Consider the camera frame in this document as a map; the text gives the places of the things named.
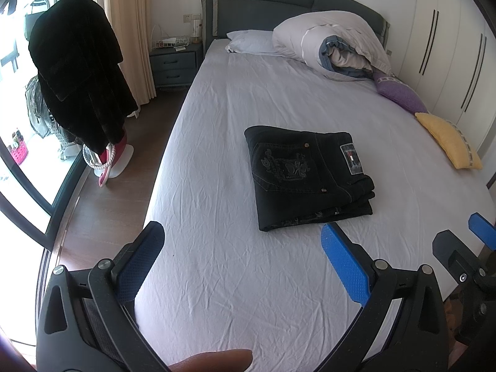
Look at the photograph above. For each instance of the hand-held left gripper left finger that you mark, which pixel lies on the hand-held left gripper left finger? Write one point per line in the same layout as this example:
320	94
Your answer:
139	255

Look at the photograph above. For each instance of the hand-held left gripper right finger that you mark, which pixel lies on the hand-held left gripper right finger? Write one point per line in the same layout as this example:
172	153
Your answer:
345	263

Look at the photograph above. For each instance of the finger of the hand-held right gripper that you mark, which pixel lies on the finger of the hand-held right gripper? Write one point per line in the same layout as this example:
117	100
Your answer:
482	228
451	250

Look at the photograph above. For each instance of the black denim pants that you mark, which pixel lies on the black denim pants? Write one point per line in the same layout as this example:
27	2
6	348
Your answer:
294	178

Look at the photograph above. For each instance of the yellow pillow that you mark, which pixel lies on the yellow pillow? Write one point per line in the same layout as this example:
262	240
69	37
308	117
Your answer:
449	139

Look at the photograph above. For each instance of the white drying rack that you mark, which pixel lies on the white drying rack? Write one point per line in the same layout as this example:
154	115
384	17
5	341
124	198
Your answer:
68	147

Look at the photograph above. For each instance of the pink plastic basket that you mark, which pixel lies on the pink plastic basket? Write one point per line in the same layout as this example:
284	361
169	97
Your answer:
20	155

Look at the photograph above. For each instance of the purple pillow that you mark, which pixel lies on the purple pillow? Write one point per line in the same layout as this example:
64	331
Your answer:
399	93

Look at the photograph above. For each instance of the bed with white sheet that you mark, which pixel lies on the bed with white sheet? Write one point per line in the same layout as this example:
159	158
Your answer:
232	104

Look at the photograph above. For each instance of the camouflage garment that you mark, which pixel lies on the camouflage garment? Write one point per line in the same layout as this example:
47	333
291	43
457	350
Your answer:
37	104

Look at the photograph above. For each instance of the grey nightstand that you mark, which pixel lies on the grey nightstand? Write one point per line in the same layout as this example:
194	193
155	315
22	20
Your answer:
174	66

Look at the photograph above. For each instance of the black fur coat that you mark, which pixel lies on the black fur coat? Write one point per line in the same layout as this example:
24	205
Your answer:
77	66

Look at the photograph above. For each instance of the white wardrobe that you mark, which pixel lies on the white wardrobe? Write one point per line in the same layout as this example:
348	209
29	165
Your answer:
453	27

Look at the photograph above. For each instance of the beige curtain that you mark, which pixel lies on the beige curtain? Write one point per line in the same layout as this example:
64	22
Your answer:
128	27

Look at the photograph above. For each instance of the small bedside bottle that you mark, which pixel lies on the small bedside bottle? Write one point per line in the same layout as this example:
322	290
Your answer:
197	31

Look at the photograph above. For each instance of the rolled grey duvet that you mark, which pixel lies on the rolled grey duvet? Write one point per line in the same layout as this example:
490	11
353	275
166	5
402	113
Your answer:
329	27

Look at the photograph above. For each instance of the white pillow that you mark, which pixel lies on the white pillow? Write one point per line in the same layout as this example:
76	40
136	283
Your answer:
252	42

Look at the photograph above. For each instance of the grey upholstered headboard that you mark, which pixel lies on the grey upholstered headboard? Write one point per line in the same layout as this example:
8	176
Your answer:
271	4

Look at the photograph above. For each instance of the black sliding door frame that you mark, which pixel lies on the black sliding door frame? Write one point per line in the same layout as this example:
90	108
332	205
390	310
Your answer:
66	190

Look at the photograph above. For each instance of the wall switch panel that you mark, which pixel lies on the wall switch panel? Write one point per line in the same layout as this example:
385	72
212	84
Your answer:
192	17

